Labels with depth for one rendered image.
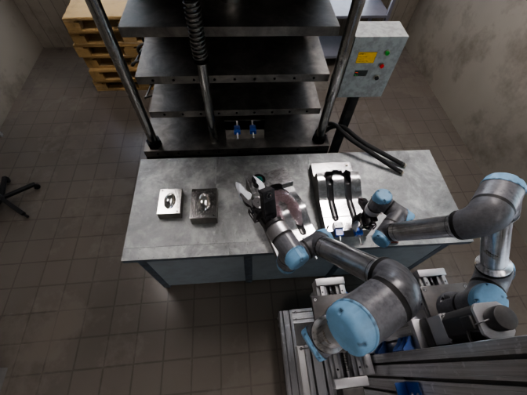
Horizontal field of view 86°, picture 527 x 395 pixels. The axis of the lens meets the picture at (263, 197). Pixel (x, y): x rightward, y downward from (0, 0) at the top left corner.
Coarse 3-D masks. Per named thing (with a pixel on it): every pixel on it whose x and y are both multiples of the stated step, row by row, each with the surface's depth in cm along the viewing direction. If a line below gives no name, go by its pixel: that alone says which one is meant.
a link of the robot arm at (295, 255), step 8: (288, 232) 91; (280, 240) 90; (288, 240) 89; (296, 240) 90; (280, 248) 89; (288, 248) 88; (296, 248) 88; (304, 248) 90; (280, 256) 92; (288, 256) 87; (296, 256) 86; (304, 256) 87; (288, 264) 88; (296, 264) 86
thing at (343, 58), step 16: (96, 0) 119; (352, 0) 127; (96, 16) 123; (352, 16) 131; (112, 32) 132; (352, 32) 137; (112, 48) 135; (336, 64) 153; (128, 80) 151; (336, 80) 160; (144, 112) 171; (144, 128) 180; (320, 128) 192; (160, 144) 196
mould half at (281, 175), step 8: (264, 176) 171; (272, 176) 171; (280, 176) 171; (288, 176) 171; (248, 184) 168; (272, 184) 168; (288, 184) 170; (256, 192) 165; (296, 200) 165; (304, 208) 162; (288, 216) 159; (304, 216) 161; (288, 224) 159; (304, 224) 161; (296, 232) 158; (312, 232) 159; (272, 248) 156
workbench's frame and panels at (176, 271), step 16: (208, 256) 156; (224, 256) 158; (240, 256) 174; (256, 256) 176; (272, 256) 178; (384, 256) 194; (400, 256) 197; (416, 256) 199; (160, 272) 189; (176, 272) 191; (192, 272) 194; (208, 272) 196; (224, 272) 199; (240, 272) 202; (256, 272) 204; (272, 272) 207; (304, 272) 213; (320, 272) 216; (336, 272) 219
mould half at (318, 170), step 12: (312, 168) 182; (324, 168) 182; (336, 168) 182; (348, 168) 183; (312, 180) 181; (324, 180) 168; (336, 180) 168; (360, 180) 169; (324, 192) 167; (336, 192) 168; (360, 192) 169; (324, 204) 165; (336, 204) 165; (324, 216) 160; (348, 216) 161; (348, 228) 157
